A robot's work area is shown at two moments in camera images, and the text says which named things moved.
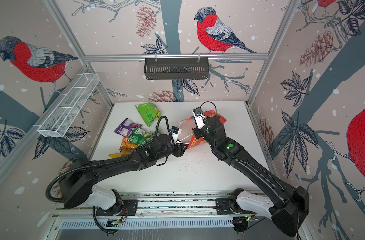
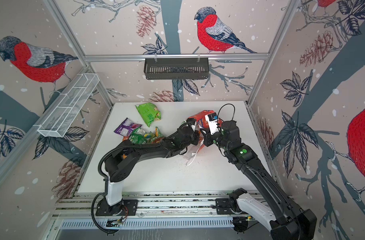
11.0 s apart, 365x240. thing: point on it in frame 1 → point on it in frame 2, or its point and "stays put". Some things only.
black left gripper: x=179 y=150 → x=196 y=136
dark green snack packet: x=139 y=137 stays put
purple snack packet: x=125 y=127 stays put
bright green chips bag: x=149 y=112 stays put
